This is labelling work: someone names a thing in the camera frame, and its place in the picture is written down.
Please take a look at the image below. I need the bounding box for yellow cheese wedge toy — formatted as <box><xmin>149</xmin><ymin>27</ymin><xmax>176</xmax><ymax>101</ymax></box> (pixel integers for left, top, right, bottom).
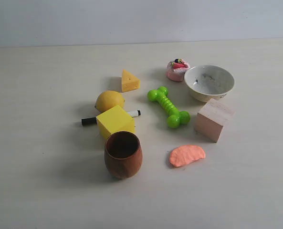
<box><xmin>121</xmin><ymin>69</ymin><xmax>140</xmax><ymax>92</ymax></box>

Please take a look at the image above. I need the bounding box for orange slice-shaped putty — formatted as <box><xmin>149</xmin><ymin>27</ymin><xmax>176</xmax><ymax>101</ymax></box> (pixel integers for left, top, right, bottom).
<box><xmin>169</xmin><ymin>145</ymin><xmax>206</xmax><ymax>167</ymax></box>

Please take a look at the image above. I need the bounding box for green bone dog toy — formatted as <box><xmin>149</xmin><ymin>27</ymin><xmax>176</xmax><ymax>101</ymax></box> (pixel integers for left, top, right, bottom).
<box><xmin>147</xmin><ymin>86</ymin><xmax>190</xmax><ymax>129</ymax></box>

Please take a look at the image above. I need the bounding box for pink toy cake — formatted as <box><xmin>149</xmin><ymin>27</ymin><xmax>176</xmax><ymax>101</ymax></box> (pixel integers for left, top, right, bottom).
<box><xmin>166</xmin><ymin>58</ymin><xmax>190</xmax><ymax>82</ymax></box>

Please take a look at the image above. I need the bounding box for white ceramic bowl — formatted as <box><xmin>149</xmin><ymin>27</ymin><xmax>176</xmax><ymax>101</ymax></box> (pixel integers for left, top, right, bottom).
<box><xmin>184</xmin><ymin>65</ymin><xmax>235</xmax><ymax>103</ymax></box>

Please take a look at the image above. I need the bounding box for black and white marker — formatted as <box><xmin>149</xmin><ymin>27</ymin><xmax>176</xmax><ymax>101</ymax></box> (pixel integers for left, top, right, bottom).
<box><xmin>81</xmin><ymin>110</ymin><xmax>141</xmax><ymax>126</ymax></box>

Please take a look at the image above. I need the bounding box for yellow lemon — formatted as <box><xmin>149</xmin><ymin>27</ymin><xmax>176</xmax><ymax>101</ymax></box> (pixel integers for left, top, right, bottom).
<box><xmin>95</xmin><ymin>91</ymin><xmax>125</xmax><ymax>113</ymax></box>

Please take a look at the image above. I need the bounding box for light wooden block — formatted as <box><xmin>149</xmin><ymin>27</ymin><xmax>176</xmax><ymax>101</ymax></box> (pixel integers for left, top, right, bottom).
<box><xmin>194</xmin><ymin>98</ymin><xmax>235</xmax><ymax>143</ymax></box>

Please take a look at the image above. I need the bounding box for brown wooden cup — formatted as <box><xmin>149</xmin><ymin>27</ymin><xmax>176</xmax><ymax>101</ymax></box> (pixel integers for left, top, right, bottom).
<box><xmin>104</xmin><ymin>131</ymin><xmax>143</xmax><ymax>179</ymax></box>

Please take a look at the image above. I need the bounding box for yellow foam cube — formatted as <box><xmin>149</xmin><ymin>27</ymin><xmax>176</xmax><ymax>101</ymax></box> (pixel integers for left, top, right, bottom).
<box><xmin>96</xmin><ymin>105</ymin><xmax>135</xmax><ymax>139</ymax></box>

